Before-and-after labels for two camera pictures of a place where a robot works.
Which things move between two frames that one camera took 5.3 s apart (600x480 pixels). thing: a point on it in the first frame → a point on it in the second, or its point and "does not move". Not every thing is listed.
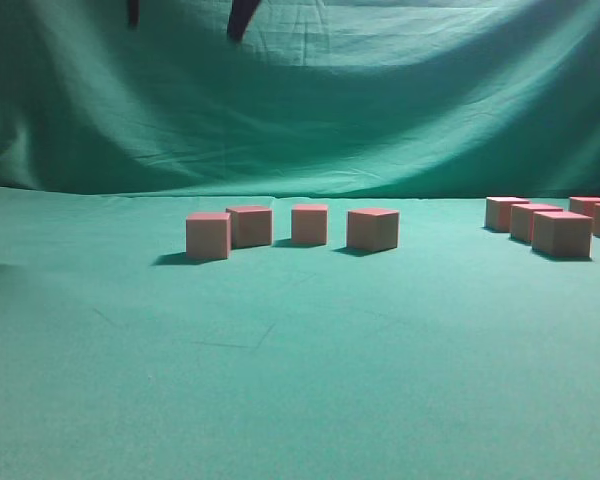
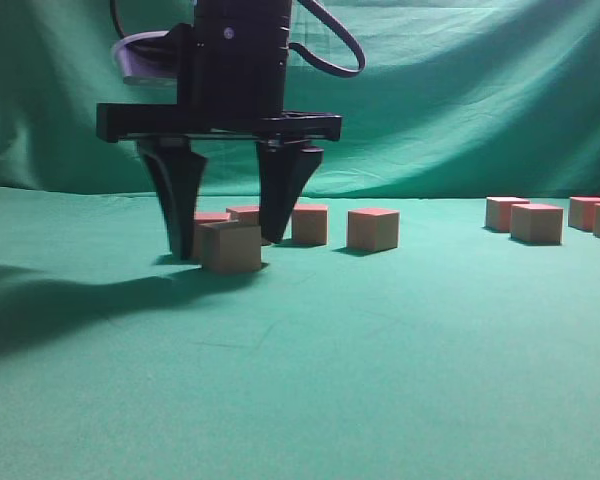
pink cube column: x=372 y=229 does not move
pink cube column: x=562 y=234 → x=228 y=246
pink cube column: x=498 y=212 does not move
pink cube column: x=309 y=223 does not move
